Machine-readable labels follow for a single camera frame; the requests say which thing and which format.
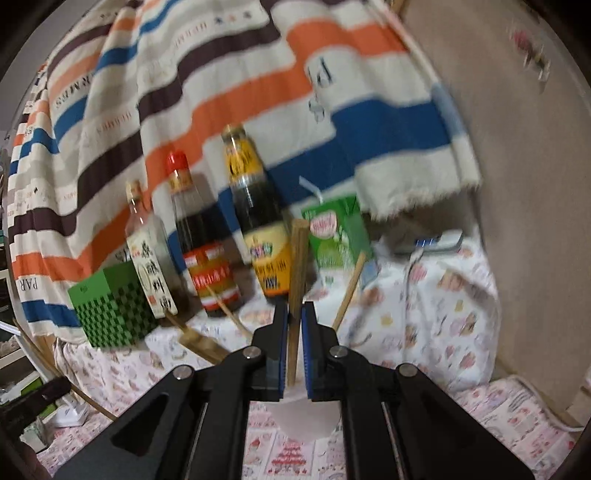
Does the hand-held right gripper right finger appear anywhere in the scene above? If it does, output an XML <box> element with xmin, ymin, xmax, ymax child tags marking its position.
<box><xmin>301</xmin><ymin>301</ymin><xmax>534</xmax><ymax>480</ymax></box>

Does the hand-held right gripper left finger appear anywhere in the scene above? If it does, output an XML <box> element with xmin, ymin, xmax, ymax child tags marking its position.
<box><xmin>54</xmin><ymin>301</ymin><xmax>290</xmax><ymax>480</ymax></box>

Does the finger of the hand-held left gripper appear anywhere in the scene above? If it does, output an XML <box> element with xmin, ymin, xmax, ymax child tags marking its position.
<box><xmin>0</xmin><ymin>375</ymin><xmax>71</xmax><ymax>416</ymax></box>

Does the translucent plastic cup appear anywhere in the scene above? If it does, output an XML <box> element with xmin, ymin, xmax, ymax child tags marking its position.
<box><xmin>238</xmin><ymin>300</ymin><xmax>345</xmax><ymax>440</ymax></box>

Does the green checkered box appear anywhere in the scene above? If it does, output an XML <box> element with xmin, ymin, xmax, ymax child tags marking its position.
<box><xmin>68</xmin><ymin>262</ymin><xmax>160</xmax><ymax>349</ymax></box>

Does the red label sesame oil bottle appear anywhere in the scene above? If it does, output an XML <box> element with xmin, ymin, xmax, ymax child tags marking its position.
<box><xmin>166</xmin><ymin>151</ymin><xmax>245</xmax><ymax>318</ymax></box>

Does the green milk drink carton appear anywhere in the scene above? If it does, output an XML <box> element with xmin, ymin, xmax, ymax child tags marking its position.
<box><xmin>299</xmin><ymin>175</ymin><xmax>375</xmax><ymax>289</ymax></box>

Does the bear print cloth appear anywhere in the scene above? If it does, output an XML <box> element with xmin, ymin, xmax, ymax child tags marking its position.
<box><xmin>53</xmin><ymin>231</ymin><xmax>502</xmax><ymax>402</ymax></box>

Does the yellow label oyster sauce bottle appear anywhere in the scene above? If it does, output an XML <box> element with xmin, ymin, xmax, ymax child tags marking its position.
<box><xmin>221</xmin><ymin>124</ymin><xmax>296</xmax><ymax>303</ymax></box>

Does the white label cooking wine bottle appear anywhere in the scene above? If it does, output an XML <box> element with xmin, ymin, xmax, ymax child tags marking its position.
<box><xmin>124</xmin><ymin>180</ymin><xmax>190</xmax><ymax>320</ymax></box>

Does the white electronic device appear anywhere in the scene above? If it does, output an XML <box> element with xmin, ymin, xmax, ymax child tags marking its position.
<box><xmin>397</xmin><ymin>229</ymin><xmax>465</xmax><ymax>254</ymax></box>

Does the strawberry print cloth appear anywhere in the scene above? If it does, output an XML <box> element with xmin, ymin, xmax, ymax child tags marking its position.
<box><xmin>37</xmin><ymin>374</ymin><xmax>578</xmax><ymax>480</ymax></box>

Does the brown cardboard panel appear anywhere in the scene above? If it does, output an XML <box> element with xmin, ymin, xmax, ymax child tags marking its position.
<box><xmin>402</xmin><ymin>0</ymin><xmax>591</xmax><ymax>428</ymax></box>

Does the striped cloth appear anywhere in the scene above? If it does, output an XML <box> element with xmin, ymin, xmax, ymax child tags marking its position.
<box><xmin>0</xmin><ymin>0</ymin><xmax>481</xmax><ymax>342</ymax></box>

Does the colourful sticker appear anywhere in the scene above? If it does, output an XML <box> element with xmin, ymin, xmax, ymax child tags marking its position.
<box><xmin>508</xmin><ymin>23</ymin><xmax>555</xmax><ymax>84</ymax></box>

